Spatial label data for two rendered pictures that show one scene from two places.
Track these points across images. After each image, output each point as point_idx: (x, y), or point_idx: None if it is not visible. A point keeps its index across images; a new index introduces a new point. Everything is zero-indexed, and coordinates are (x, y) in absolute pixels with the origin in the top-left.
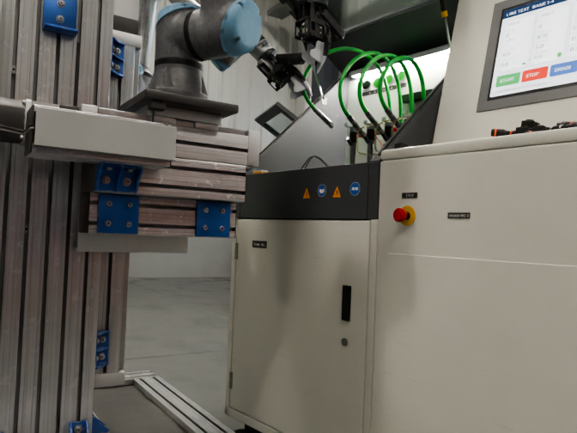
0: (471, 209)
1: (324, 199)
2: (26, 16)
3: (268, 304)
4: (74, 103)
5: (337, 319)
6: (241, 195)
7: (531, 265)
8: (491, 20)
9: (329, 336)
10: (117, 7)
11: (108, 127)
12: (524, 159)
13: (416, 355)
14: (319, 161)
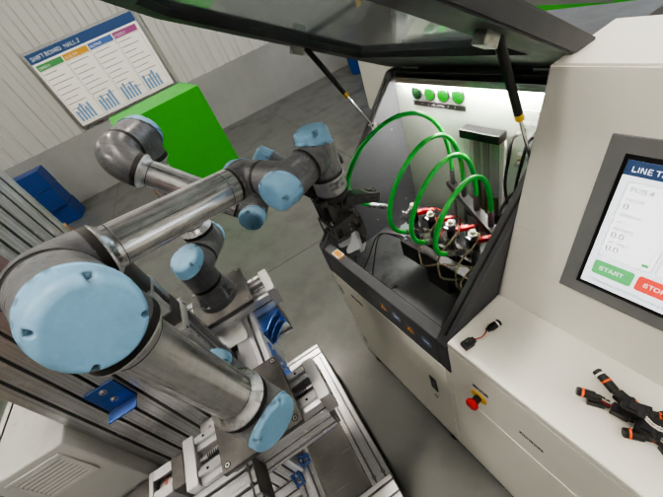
0: (545, 451)
1: (401, 323)
2: (90, 415)
3: (376, 332)
4: (178, 414)
5: (429, 383)
6: (333, 424)
7: None
8: (601, 161)
9: (424, 383)
10: None
11: None
12: (614, 488)
13: (491, 447)
14: (385, 181)
